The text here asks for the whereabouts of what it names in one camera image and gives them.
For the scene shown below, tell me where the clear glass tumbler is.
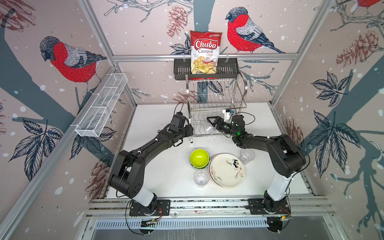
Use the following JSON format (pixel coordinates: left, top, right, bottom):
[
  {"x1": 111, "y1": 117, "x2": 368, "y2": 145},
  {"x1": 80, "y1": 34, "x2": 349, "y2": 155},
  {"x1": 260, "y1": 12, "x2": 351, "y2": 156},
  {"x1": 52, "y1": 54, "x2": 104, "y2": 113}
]
[
  {"x1": 240, "y1": 149, "x2": 255, "y2": 165},
  {"x1": 203, "y1": 123, "x2": 216, "y2": 135},
  {"x1": 194, "y1": 169, "x2": 210, "y2": 188}
]

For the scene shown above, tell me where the lime green bowl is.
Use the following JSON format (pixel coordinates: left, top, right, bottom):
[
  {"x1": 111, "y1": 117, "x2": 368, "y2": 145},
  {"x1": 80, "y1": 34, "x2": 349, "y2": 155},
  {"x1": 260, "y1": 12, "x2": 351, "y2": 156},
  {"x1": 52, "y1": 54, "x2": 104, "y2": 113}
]
[{"x1": 190, "y1": 149, "x2": 210, "y2": 167}]

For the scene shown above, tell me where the white painted ceramic plate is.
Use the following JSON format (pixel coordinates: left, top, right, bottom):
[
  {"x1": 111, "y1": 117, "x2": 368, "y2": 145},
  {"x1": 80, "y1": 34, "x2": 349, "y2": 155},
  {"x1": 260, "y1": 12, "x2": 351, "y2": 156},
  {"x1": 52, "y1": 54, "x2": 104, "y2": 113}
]
[{"x1": 209, "y1": 154, "x2": 246, "y2": 189}]

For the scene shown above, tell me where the leaf pattern bowl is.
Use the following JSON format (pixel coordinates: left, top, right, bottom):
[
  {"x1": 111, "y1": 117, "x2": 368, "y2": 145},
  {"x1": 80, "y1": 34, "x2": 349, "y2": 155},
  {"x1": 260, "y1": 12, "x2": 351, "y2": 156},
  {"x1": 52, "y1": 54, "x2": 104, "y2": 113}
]
[{"x1": 192, "y1": 165, "x2": 209, "y2": 171}]

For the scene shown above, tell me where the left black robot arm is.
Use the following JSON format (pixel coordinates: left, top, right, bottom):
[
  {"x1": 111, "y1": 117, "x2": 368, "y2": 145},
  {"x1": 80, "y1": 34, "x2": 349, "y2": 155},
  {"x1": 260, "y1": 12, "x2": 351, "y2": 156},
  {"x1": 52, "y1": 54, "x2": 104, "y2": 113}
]
[{"x1": 108, "y1": 112, "x2": 194, "y2": 213}]

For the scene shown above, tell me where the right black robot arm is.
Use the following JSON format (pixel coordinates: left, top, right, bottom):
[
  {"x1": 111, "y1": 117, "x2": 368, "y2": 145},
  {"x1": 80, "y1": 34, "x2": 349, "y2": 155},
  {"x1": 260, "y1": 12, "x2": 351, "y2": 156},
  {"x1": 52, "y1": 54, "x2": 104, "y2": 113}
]
[{"x1": 207, "y1": 115, "x2": 306, "y2": 214}]

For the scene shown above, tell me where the steel two-tier dish rack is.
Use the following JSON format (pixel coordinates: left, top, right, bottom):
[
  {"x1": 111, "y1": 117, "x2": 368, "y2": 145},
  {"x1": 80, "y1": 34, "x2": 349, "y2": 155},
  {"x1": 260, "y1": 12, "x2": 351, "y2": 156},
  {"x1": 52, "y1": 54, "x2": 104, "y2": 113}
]
[{"x1": 186, "y1": 73, "x2": 248, "y2": 137}]

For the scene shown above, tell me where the red Chuba chips bag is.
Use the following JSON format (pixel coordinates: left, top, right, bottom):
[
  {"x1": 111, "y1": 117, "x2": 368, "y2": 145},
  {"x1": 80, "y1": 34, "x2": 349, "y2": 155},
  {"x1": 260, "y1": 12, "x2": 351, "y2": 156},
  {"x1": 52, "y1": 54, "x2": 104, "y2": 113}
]
[{"x1": 191, "y1": 31, "x2": 222, "y2": 74}]

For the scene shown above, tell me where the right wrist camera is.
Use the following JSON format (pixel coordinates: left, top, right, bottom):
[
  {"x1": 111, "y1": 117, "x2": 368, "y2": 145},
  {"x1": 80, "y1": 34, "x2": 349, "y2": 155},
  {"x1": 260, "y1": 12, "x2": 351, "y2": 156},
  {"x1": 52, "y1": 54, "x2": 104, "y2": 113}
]
[{"x1": 223, "y1": 109, "x2": 235, "y2": 122}]

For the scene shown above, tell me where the black wall basket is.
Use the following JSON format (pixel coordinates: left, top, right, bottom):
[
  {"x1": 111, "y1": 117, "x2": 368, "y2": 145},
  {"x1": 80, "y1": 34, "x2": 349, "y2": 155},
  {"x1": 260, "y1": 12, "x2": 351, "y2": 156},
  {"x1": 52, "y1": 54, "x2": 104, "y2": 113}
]
[{"x1": 174, "y1": 58, "x2": 240, "y2": 81}]

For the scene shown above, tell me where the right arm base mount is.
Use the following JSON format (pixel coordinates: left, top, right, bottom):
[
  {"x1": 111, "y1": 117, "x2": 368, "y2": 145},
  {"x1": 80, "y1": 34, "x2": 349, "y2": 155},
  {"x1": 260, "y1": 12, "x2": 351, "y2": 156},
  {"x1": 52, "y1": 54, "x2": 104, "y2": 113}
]
[{"x1": 247, "y1": 198, "x2": 291, "y2": 215}]

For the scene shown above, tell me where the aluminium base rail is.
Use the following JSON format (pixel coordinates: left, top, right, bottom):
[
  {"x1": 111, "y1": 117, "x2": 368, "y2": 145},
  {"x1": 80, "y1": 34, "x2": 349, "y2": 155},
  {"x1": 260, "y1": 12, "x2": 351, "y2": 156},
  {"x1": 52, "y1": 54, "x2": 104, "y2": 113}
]
[{"x1": 85, "y1": 195, "x2": 336, "y2": 219}]

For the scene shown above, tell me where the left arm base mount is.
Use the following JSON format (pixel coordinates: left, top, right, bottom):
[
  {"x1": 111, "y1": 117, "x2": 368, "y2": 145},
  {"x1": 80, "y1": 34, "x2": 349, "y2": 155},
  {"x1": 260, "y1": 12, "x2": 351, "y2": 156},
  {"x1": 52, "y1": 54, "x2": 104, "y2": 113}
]
[{"x1": 128, "y1": 200, "x2": 171, "y2": 217}]

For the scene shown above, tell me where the white wire mesh shelf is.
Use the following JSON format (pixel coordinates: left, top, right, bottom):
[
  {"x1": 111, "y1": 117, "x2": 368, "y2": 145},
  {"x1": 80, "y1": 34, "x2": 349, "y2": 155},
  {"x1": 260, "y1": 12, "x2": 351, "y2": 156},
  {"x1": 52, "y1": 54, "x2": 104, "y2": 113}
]
[{"x1": 75, "y1": 73, "x2": 128, "y2": 138}]

